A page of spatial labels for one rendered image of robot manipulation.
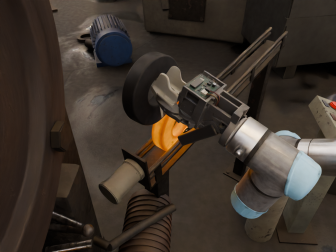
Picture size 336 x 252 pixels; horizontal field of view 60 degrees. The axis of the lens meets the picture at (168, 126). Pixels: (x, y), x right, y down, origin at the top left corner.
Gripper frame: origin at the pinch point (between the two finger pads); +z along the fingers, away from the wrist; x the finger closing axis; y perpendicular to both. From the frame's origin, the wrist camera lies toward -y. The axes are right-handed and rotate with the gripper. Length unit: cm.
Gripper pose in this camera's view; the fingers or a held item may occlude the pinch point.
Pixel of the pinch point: (152, 81)
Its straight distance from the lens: 61.6
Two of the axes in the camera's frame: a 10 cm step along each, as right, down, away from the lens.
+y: 2.0, -6.4, -7.4
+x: -6.2, 5.1, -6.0
